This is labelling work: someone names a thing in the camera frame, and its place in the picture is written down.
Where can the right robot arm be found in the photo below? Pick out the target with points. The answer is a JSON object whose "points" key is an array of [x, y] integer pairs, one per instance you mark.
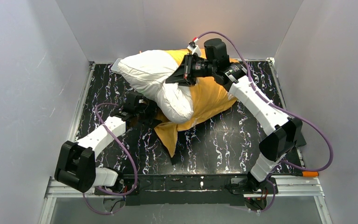
{"points": [[281, 130]]}

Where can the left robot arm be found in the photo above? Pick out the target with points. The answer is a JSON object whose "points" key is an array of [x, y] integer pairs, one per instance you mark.
{"points": [[76, 166]]}

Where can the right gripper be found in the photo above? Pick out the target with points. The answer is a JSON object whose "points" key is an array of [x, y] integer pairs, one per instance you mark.
{"points": [[188, 69]]}

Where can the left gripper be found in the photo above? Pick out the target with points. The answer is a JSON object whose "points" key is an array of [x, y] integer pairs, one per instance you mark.
{"points": [[146, 109]]}

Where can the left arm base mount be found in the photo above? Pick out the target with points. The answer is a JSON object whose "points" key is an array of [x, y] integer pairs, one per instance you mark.
{"points": [[120, 189]]}

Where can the black plate on table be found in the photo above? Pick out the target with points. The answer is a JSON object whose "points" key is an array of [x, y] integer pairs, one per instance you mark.
{"points": [[300, 140]]}

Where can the white pillow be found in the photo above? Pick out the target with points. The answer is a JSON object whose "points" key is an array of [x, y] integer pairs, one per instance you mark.
{"points": [[147, 73]]}

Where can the aluminium frame rail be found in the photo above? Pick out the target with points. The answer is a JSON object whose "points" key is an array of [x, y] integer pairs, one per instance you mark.
{"points": [[63, 126]]}

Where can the orange handled tool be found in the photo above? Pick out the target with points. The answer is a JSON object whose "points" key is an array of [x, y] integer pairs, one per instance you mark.
{"points": [[311, 174]]}

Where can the small white box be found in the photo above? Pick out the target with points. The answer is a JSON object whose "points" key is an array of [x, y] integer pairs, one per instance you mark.
{"points": [[114, 67]]}

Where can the yellow and blue pillowcase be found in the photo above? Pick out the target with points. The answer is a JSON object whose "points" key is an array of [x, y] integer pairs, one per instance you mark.
{"points": [[208, 98]]}

